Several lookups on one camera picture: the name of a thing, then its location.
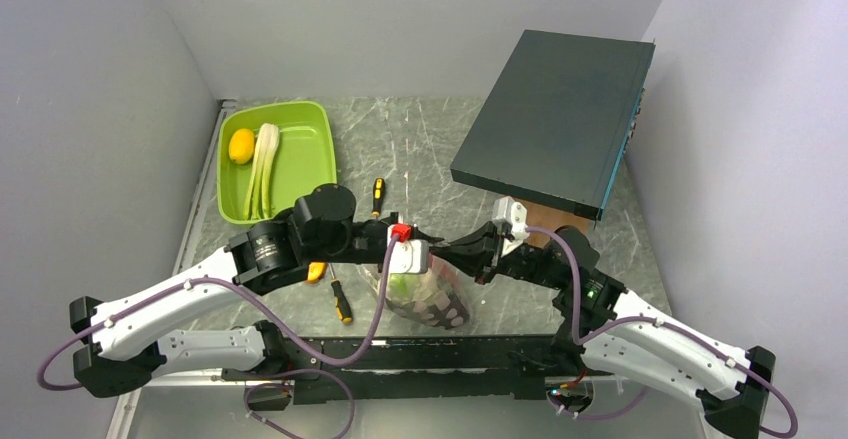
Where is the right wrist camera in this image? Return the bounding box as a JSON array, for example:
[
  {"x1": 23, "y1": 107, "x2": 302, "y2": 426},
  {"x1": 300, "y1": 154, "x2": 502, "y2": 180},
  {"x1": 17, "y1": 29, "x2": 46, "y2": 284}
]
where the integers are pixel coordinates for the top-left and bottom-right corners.
[{"x1": 491, "y1": 196, "x2": 529, "y2": 257}]

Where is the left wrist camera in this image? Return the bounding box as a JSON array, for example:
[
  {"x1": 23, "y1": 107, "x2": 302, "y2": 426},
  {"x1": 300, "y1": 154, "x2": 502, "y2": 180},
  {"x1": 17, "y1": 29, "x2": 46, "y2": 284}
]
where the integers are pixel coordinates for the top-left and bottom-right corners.
[{"x1": 387, "y1": 223, "x2": 430, "y2": 274}]

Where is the wooden block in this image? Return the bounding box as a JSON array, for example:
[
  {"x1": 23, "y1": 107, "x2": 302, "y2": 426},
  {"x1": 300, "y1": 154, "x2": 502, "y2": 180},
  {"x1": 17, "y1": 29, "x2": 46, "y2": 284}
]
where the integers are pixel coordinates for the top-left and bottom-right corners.
[{"x1": 522, "y1": 201, "x2": 591, "y2": 234}]

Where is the aluminium frame rail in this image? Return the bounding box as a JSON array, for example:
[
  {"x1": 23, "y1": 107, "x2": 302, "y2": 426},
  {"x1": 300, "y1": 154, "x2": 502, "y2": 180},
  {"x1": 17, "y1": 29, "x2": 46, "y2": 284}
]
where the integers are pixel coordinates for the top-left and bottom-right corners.
[{"x1": 171, "y1": 99, "x2": 238, "y2": 276}]

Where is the green cabbage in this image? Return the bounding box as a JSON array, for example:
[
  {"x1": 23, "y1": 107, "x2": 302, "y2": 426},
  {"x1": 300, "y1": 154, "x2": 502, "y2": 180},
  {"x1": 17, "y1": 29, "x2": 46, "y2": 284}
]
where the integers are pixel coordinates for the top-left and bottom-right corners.
[{"x1": 388, "y1": 273, "x2": 418, "y2": 296}]

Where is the clear zip top bag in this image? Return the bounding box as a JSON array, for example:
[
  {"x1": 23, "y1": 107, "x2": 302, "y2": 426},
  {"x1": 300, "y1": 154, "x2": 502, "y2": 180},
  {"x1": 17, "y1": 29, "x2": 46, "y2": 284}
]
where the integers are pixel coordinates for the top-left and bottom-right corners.
[{"x1": 385, "y1": 255, "x2": 471, "y2": 330}]

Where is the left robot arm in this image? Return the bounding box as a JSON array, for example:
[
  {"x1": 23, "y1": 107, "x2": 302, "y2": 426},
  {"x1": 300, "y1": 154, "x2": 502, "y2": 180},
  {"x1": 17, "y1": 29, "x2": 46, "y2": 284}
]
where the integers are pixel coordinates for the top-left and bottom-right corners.
[{"x1": 70, "y1": 184, "x2": 428, "y2": 398}]

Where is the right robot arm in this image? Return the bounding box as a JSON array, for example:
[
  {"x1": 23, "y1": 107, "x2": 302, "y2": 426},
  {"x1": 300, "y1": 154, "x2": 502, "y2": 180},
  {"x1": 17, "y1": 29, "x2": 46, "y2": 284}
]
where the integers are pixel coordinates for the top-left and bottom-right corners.
[{"x1": 433, "y1": 223, "x2": 776, "y2": 438}]

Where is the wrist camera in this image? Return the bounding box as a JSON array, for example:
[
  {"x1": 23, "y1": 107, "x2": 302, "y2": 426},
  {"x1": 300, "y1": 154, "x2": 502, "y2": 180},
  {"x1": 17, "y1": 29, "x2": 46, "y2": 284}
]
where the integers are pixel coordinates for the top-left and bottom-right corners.
[
  {"x1": 491, "y1": 196, "x2": 529, "y2": 257},
  {"x1": 387, "y1": 223, "x2": 430, "y2": 274}
]

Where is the orange tape measure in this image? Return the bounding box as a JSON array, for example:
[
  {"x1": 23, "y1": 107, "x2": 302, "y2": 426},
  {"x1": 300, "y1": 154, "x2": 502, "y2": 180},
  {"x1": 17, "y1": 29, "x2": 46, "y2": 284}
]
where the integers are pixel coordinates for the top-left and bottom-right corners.
[{"x1": 306, "y1": 262, "x2": 327, "y2": 284}]

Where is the green plastic tray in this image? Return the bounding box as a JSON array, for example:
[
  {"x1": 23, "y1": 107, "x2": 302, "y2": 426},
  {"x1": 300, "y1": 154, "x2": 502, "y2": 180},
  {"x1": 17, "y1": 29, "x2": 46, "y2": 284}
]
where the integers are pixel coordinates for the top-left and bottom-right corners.
[{"x1": 217, "y1": 101, "x2": 337, "y2": 225}]

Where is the celery stalk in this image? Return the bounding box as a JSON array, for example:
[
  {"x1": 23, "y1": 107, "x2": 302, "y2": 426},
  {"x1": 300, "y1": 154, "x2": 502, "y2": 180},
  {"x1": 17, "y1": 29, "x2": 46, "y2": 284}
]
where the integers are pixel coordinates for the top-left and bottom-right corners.
[{"x1": 243, "y1": 123, "x2": 280, "y2": 220}]

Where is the dark grey box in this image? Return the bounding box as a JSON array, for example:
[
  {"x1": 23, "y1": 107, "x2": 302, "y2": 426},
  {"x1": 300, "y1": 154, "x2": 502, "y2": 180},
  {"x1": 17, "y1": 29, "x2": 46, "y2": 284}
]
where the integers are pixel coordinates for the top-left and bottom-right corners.
[{"x1": 450, "y1": 30, "x2": 656, "y2": 221}]

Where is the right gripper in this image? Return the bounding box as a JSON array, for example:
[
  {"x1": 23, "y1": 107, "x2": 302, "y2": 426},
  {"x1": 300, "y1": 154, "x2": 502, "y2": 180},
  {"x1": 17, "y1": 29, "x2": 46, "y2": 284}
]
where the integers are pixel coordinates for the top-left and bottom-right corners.
[{"x1": 434, "y1": 220, "x2": 567, "y2": 290}]

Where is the black yellow screwdriver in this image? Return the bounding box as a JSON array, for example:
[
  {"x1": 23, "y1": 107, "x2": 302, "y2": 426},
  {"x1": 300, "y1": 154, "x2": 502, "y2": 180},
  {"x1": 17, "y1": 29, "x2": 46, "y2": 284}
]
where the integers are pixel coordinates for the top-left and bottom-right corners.
[
  {"x1": 371, "y1": 177, "x2": 386, "y2": 219},
  {"x1": 328, "y1": 264, "x2": 353, "y2": 324}
]

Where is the yellow lemon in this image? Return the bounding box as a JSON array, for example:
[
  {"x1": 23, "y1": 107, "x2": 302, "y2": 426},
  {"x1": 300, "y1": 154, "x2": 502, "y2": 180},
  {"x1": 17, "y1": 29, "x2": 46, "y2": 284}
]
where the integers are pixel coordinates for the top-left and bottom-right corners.
[{"x1": 227, "y1": 128, "x2": 256, "y2": 165}]

